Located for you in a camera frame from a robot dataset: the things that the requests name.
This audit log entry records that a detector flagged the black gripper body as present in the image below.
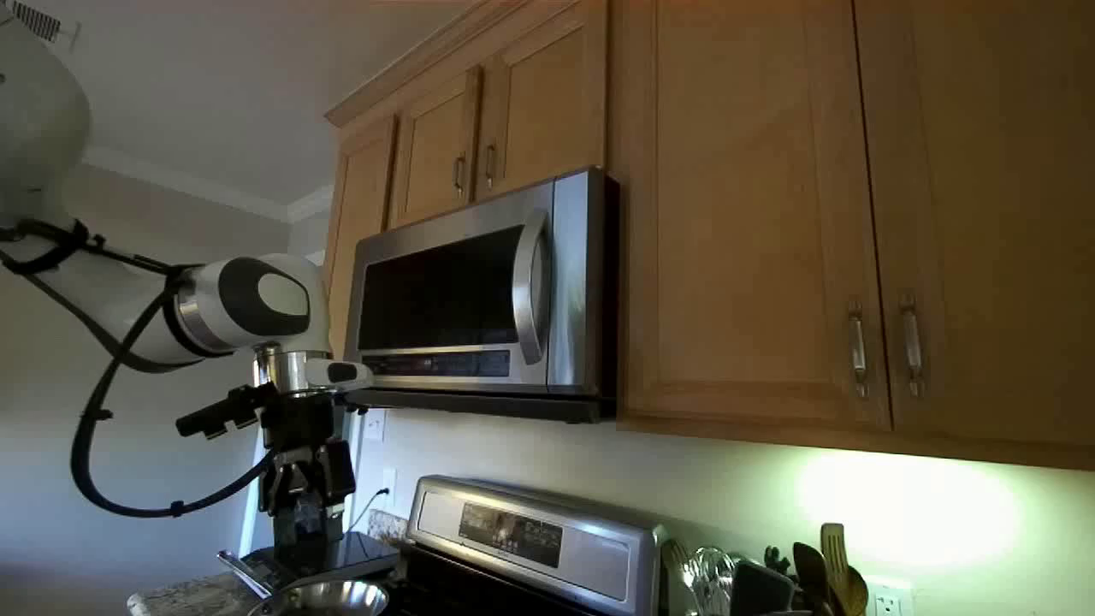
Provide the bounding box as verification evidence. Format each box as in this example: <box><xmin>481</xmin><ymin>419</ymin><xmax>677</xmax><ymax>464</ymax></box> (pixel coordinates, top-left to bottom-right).
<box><xmin>259</xmin><ymin>391</ymin><xmax>352</xmax><ymax>464</ymax></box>

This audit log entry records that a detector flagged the microwave door with silver handle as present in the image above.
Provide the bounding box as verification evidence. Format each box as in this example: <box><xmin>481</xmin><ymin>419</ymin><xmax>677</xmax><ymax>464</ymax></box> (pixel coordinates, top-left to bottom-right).
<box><xmin>344</xmin><ymin>182</ymin><xmax>565</xmax><ymax>385</ymax></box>

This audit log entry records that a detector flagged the stainless steel microwave body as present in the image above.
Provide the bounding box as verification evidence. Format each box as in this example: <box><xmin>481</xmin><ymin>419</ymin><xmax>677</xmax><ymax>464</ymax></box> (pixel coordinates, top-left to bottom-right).
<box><xmin>340</xmin><ymin>163</ymin><xmax>624</xmax><ymax>429</ymax></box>

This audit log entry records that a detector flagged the small wooden cabinet door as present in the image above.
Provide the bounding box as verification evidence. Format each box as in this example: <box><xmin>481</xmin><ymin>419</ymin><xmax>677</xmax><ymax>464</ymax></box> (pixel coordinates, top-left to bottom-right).
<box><xmin>471</xmin><ymin>5</ymin><xmax>612</xmax><ymax>206</ymax></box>
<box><xmin>385</xmin><ymin>65</ymin><xmax>484</xmax><ymax>230</ymax></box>

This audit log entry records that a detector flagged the large wooden cabinet door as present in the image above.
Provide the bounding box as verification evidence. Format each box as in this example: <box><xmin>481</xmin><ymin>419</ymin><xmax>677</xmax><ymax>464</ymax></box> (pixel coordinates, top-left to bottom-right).
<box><xmin>612</xmin><ymin>0</ymin><xmax>894</xmax><ymax>435</ymax></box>
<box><xmin>851</xmin><ymin>0</ymin><xmax>1095</xmax><ymax>451</ymax></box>

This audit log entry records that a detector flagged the dark flat pan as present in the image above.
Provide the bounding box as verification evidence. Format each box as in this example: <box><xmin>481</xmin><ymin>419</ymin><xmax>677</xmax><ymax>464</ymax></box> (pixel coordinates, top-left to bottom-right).
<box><xmin>218</xmin><ymin>530</ymin><xmax>402</xmax><ymax>597</ymax></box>

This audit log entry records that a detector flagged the metal bowl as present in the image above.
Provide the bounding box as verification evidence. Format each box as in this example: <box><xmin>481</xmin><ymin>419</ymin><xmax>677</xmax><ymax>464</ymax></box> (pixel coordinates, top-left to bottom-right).
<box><xmin>268</xmin><ymin>576</ymin><xmax>394</xmax><ymax>616</ymax></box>

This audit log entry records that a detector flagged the grey dish rack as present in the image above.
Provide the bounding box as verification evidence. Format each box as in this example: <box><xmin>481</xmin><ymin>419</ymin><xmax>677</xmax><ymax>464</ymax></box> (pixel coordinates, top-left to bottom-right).
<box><xmin>119</xmin><ymin>572</ymin><xmax>273</xmax><ymax>616</ymax></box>

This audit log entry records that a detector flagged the stainless steel stove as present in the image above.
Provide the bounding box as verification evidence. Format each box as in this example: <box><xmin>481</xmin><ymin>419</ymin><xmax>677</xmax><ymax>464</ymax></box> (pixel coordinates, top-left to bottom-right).
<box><xmin>385</xmin><ymin>472</ymin><xmax>670</xmax><ymax>616</ymax></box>

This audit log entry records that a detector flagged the shiny glass jar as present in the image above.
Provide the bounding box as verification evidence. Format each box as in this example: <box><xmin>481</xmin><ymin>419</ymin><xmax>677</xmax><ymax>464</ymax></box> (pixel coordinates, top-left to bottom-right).
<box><xmin>670</xmin><ymin>542</ymin><xmax>739</xmax><ymax>616</ymax></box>

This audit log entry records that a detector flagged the dark utensil holder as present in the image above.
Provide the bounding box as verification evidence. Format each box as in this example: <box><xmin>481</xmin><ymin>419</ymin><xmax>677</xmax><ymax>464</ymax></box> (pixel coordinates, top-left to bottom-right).
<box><xmin>730</xmin><ymin>553</ymin><xmax>804</xmax><ymax>616</ymax></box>

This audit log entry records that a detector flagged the dark cooking spoon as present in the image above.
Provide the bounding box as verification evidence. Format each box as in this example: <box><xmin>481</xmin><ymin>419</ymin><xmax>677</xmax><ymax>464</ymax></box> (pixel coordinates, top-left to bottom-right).
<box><xmin>790</xmin><ymin>538</ymin><xmax>833</xmax><ymax>616</ymax></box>

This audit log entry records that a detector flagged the wooden spatula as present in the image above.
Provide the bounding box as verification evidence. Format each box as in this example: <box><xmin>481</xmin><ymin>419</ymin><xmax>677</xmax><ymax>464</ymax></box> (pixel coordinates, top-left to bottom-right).
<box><xmin>819</xmin><ymin>520</ymin><xmax>854</xmax><ymax>611</ymax></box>

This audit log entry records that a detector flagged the thin black power cord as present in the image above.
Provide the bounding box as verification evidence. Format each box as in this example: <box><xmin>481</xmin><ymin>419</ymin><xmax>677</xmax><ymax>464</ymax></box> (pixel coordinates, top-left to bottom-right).
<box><xmin>344</xmin><ymin>486</ymin><xmax>397</xmax><ymax>538</ymax></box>

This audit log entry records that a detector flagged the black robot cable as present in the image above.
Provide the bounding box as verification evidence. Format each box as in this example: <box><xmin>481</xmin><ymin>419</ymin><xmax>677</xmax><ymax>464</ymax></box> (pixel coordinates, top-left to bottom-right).
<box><xmin>0</xmin><ymin>220</ymin><xmax>285</xmax><ymax>524</ymax></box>

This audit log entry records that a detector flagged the silver cabinet door handle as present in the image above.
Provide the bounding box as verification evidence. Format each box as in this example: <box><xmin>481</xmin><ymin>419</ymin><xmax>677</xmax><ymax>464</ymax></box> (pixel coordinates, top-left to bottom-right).
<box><xmin>896</xmin><ymin>302</ymin><xmax>926</xmax><ymax>399</ymax></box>
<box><xmin>846</xmin><ymin>308</ymin><xmax>875</xmax><ymax>399</ymax></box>

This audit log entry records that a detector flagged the white wall outlet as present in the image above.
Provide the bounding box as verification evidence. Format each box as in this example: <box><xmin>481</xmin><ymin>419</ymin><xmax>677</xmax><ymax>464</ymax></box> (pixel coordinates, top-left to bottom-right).
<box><xmin>864</xmin><ymin>576</ymin><xmax>917</xmax><ymax>616</ymax></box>

